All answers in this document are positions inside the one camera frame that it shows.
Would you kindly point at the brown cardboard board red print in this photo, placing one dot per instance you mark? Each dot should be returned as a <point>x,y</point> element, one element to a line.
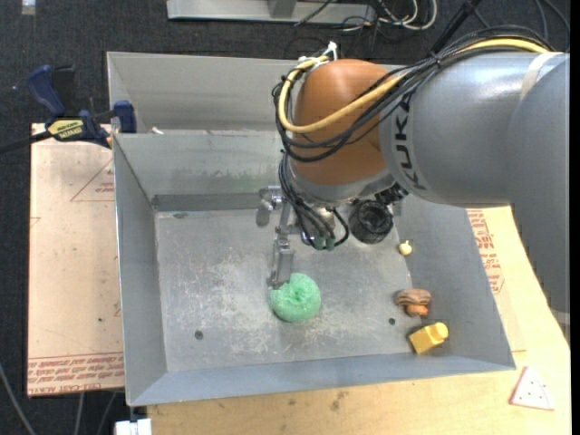
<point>72,265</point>

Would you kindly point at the small cream toy fruit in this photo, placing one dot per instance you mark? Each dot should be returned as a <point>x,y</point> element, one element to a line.
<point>405,248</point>

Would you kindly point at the black cylinder on white bracket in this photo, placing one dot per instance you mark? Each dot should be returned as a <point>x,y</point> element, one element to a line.
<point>371,222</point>

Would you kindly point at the yellow block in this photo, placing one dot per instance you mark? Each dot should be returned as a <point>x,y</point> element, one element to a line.
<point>427,338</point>

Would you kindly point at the grey metal bin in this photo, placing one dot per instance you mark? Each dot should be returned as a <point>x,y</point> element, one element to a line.
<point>217,288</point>

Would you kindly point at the white triangular pad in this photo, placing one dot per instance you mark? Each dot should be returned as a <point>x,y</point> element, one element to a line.
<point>531,392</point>

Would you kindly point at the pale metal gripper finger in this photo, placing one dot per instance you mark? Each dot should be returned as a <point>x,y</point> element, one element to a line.
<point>264,211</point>
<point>284,265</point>

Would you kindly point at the green round sponge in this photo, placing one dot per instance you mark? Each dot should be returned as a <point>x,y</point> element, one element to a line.
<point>295,301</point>

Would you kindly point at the brown toy mushroom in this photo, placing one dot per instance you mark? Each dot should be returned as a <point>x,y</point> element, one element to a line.
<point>412,301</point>

